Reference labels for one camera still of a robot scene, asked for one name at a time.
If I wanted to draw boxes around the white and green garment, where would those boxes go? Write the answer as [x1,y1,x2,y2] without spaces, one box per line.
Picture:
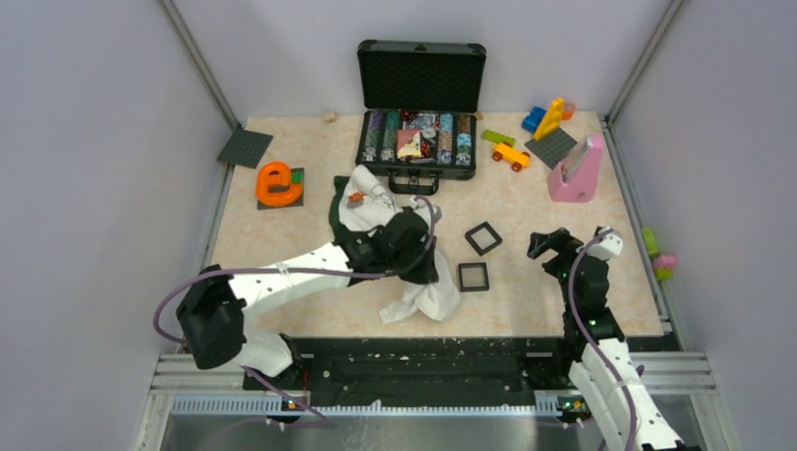
[330,164,460,324]

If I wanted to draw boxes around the red maple leaf brooch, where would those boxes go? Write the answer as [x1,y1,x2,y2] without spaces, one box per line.
[347,192,365,208]

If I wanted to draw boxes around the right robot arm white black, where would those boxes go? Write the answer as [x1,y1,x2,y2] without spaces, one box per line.
[527,226,687,450]

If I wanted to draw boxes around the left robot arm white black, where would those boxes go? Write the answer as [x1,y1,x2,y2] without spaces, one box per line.
[176,208,438,389]

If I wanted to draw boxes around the pink metronome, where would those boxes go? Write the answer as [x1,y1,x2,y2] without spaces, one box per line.
[547,134,605,203]

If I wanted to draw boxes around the yellow orange toy car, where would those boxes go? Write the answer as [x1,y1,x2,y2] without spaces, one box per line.
[492,142,531,172]

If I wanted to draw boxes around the dark grey baseplate right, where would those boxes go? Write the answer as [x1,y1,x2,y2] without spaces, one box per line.
[524,128,577,169]

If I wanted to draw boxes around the dark grey baseplate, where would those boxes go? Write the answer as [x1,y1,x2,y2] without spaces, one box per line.
[524,128,577,169]
[216,128,273,169]

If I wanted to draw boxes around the green and pink bricks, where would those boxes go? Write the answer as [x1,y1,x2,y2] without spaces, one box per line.
[641,227,678,282]

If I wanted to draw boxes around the blue toy brick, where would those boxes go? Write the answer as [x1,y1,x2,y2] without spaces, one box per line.
[521,106,547,133]

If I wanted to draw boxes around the yellow triangular toy brick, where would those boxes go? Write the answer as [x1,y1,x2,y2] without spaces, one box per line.
[533,98,565,141]

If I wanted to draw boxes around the green flat brick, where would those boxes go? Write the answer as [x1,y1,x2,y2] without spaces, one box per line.
[481,130,516,147]

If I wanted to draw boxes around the orange toy cup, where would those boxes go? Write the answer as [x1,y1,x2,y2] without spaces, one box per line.
[561,101,577,121]

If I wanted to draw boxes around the black poker chip case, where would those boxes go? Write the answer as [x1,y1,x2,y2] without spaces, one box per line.
[355,39,487,195]

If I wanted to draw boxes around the dark grey baseplate left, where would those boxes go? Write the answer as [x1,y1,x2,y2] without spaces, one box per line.
[216,128,273,169]

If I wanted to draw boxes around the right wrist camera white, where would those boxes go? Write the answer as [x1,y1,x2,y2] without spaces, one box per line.
[586,226,624,261]

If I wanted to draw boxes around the black square frame upper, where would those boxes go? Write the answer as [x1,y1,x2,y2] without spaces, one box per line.
[464,222,503,257]

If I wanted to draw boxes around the black square frame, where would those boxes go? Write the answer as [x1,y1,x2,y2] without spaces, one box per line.
[464,222,503,257]
[457,262,490,293]

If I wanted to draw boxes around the black square frame lower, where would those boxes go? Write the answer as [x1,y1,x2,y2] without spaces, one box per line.
[457,262,490,293]

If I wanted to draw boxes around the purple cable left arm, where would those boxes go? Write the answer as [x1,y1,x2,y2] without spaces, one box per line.
[152,194,437,430]

